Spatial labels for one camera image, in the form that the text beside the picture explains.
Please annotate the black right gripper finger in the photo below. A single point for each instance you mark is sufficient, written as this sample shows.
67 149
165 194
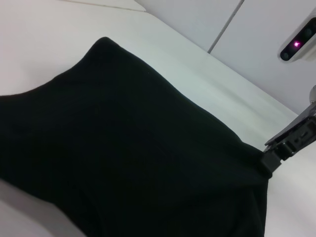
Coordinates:
274 160

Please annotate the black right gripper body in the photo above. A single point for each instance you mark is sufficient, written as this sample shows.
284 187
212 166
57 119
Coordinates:
298 130

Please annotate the black shirt with FREE print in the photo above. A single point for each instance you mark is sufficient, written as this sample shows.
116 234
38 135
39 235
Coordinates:
111 148

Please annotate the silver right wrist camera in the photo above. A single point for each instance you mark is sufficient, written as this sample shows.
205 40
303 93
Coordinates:
298 42

